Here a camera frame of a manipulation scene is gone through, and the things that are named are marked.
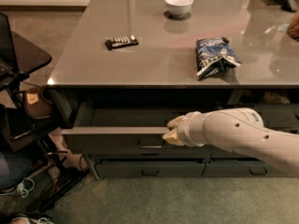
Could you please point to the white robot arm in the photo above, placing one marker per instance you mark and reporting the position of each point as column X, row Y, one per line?
column 238, row 130

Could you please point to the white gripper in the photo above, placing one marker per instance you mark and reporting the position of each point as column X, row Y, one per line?
column 184, row 129

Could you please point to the white sneaker lower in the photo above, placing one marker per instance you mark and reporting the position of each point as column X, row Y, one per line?
column 23, row 219

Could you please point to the brown bag with tag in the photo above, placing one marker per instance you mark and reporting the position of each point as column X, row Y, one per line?
column 37, row 103

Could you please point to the black laptop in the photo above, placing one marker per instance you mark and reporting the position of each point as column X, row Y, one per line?
column 8, row 61

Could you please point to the white ceramic bowl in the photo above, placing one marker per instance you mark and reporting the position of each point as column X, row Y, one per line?
column 178, row 8

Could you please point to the grey drawer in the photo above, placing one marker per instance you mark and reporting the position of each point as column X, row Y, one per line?
column 151, row 168
column 235, row 168
column 279, row 117
column 126, row 131

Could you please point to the black snack bar package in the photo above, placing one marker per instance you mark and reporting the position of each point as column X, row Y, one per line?
column 121, row 42

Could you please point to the blue chip bag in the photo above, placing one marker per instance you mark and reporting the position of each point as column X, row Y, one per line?
column 213, row 56

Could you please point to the person leg in jeans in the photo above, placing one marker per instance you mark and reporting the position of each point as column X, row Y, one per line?
column 14, row 167

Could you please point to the brown object table right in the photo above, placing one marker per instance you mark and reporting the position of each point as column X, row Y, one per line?
column 293, row 29

